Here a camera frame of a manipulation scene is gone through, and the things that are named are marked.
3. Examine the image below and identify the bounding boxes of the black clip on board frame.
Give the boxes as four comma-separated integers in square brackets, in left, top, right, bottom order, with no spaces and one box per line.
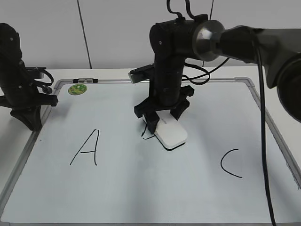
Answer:
[72,78,98,83]

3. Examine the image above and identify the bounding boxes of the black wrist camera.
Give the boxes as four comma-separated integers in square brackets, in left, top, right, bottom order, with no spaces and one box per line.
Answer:
[26,67,46,79]
[128,64,155,84]

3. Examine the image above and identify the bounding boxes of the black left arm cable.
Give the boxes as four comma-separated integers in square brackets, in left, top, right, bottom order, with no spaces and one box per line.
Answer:
[18,60,55,94]

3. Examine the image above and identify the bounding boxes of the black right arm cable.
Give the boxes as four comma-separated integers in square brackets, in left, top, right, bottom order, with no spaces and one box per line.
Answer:
[166,0,277,226]

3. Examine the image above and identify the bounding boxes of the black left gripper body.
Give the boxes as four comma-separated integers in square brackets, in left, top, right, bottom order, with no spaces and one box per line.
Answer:
[0,80,58,109]

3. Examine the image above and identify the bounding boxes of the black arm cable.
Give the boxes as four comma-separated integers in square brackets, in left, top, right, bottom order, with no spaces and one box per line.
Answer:
[166,0,277,226]
[18,60,55,94]

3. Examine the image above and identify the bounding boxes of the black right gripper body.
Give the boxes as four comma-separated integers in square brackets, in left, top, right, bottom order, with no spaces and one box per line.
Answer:
[134,56,194,118]

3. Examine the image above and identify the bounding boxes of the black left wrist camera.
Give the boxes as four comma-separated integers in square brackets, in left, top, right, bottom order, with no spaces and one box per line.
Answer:
[26,67,46,79]

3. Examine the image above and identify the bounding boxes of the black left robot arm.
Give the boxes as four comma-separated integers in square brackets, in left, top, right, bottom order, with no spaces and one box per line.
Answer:
[0,23,58,131]

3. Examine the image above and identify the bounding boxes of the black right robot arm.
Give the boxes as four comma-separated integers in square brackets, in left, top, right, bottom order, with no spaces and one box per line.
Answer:
[129,15,301,133]

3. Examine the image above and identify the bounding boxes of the round green magnet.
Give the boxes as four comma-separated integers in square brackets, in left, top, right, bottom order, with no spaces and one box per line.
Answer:
[68,84,87,96]

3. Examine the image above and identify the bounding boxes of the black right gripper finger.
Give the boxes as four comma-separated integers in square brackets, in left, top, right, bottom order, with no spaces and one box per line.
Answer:
[171,99,190,120]
[143,112,160,133]

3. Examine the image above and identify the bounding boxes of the white rectangular board eraser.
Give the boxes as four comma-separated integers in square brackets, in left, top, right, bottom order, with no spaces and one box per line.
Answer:
[143,111,188,151]

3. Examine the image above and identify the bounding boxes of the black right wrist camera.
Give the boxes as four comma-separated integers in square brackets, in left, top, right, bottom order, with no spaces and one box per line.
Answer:
[128,64,155,84]

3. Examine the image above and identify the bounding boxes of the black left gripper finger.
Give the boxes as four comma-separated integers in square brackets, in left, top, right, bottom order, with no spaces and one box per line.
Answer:
[10,106,42,131]

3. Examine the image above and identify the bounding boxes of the white board with grey frame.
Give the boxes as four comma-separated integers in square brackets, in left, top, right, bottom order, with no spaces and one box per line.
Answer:
[0,76,301,226]

